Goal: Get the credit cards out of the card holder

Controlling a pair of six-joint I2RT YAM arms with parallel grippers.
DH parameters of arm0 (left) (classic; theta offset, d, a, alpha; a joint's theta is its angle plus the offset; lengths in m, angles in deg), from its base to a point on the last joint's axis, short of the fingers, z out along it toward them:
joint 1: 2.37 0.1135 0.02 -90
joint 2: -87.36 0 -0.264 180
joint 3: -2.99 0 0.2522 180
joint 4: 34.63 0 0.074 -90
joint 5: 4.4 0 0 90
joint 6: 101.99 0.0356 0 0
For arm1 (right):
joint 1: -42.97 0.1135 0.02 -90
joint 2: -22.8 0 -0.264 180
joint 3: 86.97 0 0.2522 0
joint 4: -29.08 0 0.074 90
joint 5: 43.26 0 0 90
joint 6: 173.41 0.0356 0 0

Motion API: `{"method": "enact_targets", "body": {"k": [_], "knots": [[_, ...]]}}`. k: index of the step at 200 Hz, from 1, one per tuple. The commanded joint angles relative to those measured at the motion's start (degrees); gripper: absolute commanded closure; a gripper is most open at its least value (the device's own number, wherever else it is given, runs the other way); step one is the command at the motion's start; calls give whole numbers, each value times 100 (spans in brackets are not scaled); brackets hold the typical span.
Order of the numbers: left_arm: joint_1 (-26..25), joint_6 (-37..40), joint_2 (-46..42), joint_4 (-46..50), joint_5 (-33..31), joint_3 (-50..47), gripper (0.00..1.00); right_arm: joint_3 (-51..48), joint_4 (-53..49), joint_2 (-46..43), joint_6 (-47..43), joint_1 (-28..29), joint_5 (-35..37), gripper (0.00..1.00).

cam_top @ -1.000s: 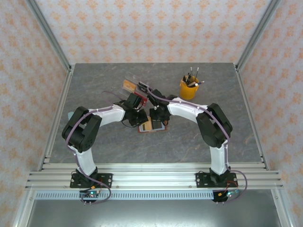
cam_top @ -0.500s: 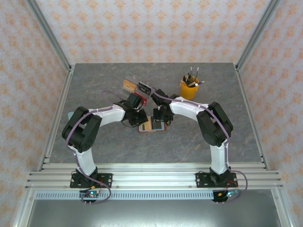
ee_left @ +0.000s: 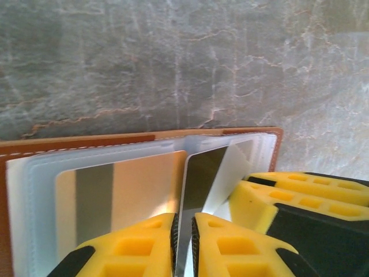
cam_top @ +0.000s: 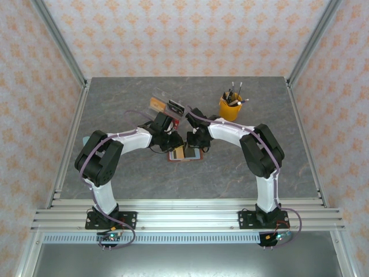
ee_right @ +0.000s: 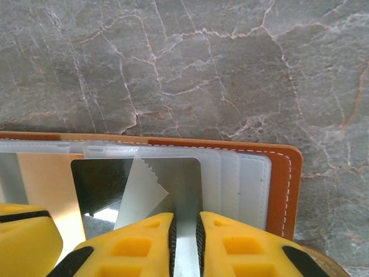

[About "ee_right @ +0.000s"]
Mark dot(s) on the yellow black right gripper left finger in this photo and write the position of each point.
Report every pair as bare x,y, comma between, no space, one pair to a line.
129,248

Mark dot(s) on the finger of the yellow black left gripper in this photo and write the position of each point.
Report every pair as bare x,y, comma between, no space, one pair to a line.
26,245

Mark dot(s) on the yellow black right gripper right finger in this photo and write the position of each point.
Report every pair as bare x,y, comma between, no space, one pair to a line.
245,251

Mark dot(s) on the mirror credit card with tape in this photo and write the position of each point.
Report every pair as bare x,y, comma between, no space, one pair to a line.
98,184

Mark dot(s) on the brown leather card holder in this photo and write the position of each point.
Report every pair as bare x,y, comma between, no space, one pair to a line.
279,187

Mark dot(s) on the white torn paper piece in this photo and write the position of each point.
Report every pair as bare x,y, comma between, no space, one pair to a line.
141,196

